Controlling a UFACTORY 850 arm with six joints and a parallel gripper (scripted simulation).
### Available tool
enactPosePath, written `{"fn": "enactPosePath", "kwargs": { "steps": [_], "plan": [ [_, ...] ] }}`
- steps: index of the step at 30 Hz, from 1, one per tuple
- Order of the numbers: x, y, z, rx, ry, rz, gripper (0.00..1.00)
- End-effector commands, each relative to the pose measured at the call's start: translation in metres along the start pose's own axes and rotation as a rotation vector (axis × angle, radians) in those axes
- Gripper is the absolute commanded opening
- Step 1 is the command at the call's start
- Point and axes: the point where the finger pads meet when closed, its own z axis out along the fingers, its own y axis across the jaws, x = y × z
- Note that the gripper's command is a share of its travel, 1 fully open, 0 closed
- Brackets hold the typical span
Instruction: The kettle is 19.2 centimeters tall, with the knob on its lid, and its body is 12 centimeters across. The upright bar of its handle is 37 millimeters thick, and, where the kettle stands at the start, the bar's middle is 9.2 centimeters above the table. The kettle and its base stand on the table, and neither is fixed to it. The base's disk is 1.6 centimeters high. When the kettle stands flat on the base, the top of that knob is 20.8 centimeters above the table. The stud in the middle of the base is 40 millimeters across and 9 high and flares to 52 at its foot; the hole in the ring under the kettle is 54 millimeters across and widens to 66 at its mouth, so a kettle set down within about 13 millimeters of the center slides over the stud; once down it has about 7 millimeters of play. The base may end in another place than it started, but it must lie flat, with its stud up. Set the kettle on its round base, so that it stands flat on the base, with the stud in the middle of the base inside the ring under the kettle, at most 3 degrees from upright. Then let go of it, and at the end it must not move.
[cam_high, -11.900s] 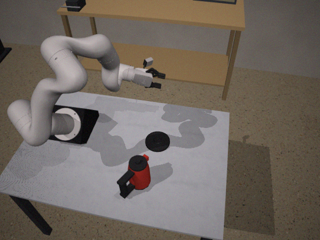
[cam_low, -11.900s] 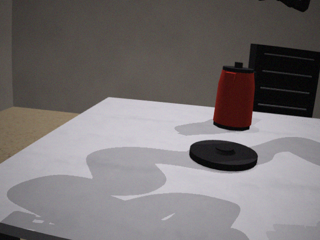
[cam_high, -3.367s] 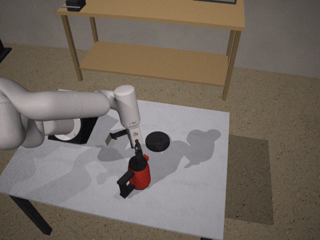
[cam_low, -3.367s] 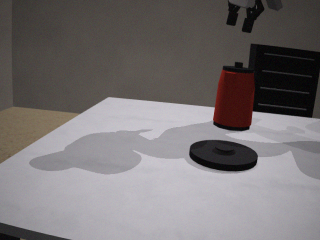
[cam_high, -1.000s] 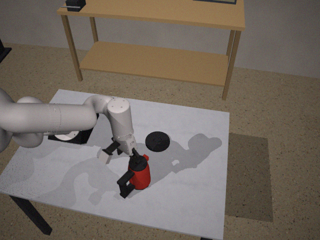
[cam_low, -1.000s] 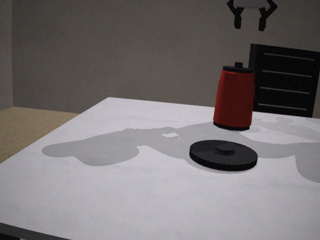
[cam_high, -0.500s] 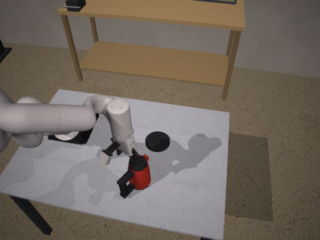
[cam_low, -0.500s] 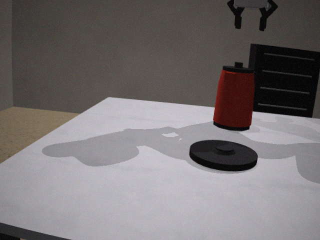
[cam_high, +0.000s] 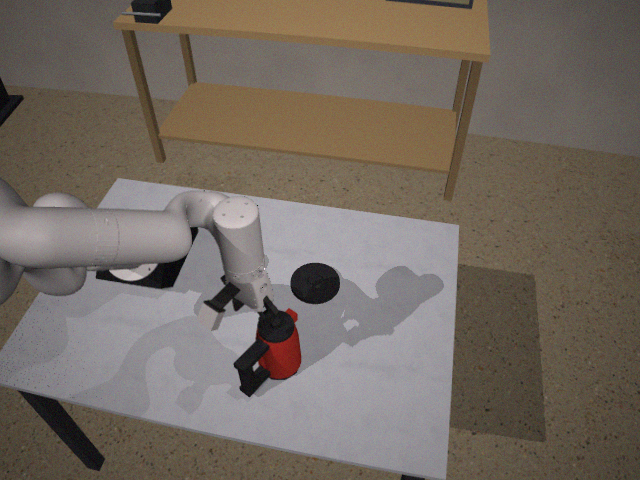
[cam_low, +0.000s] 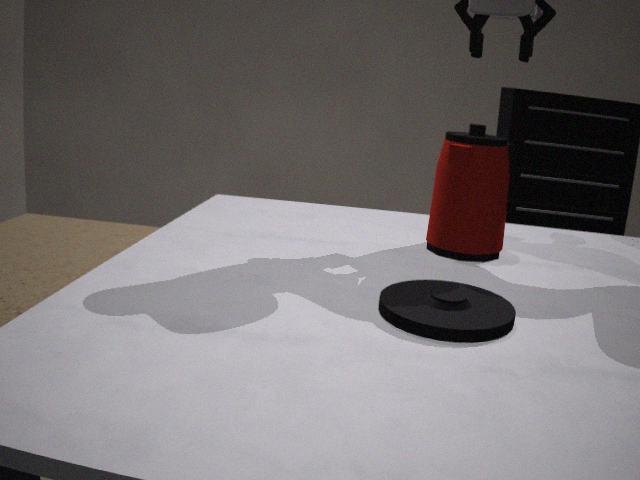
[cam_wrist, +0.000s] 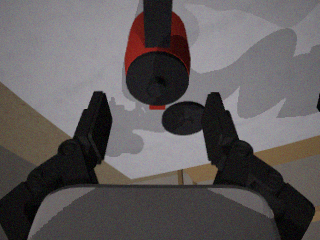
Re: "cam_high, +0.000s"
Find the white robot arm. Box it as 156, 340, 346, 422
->
0, 177, 266, 305

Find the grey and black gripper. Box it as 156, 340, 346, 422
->
220, 270, 280, 329

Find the black round disk with center stud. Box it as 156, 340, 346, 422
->
290, 263, 340, 304

